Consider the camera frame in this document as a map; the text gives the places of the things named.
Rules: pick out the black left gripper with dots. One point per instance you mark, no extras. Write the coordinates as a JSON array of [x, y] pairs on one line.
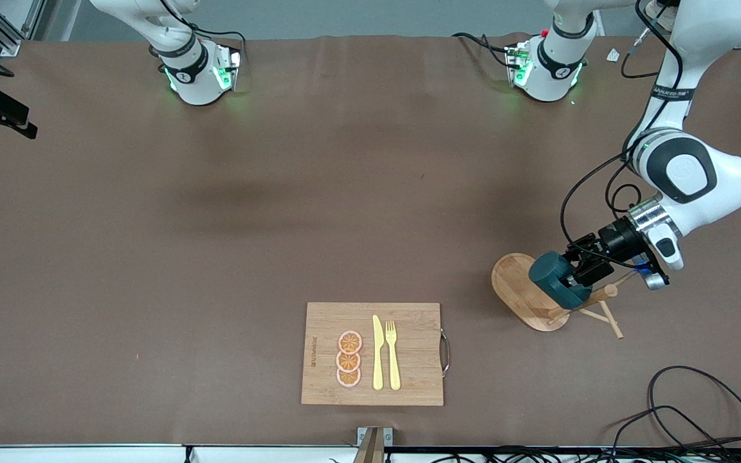
[[614, 241]]

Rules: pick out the teal cup with yellow inside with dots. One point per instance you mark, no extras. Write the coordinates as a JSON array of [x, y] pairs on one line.
[[550, 273]]

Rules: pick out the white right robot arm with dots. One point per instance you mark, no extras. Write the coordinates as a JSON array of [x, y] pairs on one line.
[[193, 83]]

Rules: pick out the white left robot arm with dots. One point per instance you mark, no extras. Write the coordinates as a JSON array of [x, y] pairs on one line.
[[724, 180]]

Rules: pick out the wooden mug tree stand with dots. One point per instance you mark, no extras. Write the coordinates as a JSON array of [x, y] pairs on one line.
[[518, 289]]

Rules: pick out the bamboo cutting board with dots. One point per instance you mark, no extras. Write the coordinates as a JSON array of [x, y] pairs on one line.
[[409, 354]]

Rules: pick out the white paper scrap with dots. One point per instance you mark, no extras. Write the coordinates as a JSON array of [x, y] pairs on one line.
[[613, 55]]

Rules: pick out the yellow plastic fork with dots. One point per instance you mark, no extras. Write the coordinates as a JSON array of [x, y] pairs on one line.
[[393, 360]]

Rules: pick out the yellow plastic knife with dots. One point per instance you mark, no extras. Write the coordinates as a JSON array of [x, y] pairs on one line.
[[377, 354]]

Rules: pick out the toy orange slice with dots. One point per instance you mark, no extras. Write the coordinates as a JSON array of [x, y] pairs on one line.
[[348, 379], [348, 363], [350, 341]]

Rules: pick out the aluminium camera post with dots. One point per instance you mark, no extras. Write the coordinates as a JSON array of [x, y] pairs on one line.
[[374, 444]]

